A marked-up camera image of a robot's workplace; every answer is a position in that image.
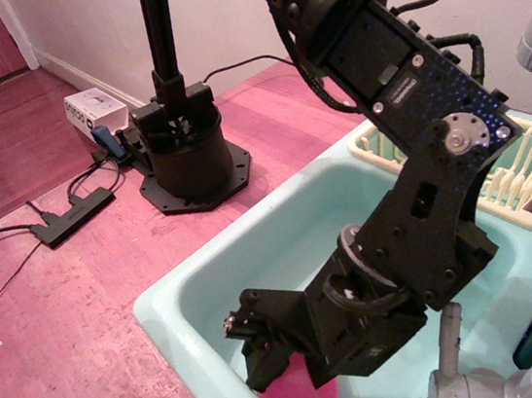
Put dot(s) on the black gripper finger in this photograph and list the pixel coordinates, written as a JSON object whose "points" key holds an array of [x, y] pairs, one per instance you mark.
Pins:
{"points": [[265, 362], [319, 372]]}

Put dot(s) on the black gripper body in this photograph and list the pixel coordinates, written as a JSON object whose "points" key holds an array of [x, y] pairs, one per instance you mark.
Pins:
{"points": [[349, 316]]}

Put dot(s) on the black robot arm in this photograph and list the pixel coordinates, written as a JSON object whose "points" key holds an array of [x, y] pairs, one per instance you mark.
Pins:
{"points": [[420, 246]]}

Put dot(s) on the cream dish drying rack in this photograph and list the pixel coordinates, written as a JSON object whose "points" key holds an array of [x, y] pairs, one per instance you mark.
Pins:
{"points": [[507, 190]]}

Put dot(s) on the black usb hub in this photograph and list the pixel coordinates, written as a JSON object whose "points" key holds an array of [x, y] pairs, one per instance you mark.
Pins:
{"points": [[59, 228]]}

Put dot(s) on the blue clamp tool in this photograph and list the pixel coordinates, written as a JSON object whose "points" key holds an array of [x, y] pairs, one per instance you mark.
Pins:
{"points": [[105, 139]]}

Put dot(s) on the white product box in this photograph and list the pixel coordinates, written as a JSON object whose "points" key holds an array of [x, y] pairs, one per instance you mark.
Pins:
{"points": [[91, 108]]}

